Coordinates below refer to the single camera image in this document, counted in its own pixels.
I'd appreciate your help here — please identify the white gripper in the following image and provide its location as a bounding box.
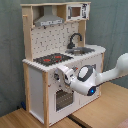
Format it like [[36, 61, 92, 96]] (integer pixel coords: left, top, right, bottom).
[[57, 65, 77, 90]]

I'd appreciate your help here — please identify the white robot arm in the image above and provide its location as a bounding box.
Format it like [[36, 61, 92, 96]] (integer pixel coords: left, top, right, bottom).
[[57, 53, 128, 96]]

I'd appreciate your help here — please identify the wooden toy kitchen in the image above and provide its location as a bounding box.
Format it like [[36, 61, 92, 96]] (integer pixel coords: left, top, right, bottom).
[[22, 2, 105, 128]]

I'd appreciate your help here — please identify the left red stove knob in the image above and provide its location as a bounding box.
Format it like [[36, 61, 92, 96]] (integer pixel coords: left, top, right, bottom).
[[54, 73, 60, 80]]

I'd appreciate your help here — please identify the black toy stovetop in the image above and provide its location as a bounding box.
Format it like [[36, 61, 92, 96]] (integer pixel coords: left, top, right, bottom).
[[34, 53, 71, 66]]

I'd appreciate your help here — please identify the toy oven door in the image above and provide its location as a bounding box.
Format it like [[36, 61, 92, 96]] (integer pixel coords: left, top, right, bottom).
[[56, 90, 73, 111]]

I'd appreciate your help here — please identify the grey toy sink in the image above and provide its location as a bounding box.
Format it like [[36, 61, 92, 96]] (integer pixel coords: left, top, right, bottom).
[[66, 47, 94, 56]]

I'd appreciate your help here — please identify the black toy faucet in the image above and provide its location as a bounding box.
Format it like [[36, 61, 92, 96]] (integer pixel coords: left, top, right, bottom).
[[67, 33, 83, 49]]

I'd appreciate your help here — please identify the grey range hood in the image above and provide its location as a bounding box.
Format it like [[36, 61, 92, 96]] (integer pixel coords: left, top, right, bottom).
[[34, 5, 64, 27]]

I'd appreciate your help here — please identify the white toy microwave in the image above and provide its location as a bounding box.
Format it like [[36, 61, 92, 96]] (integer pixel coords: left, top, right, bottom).
[[66, 3, 90, 21]]

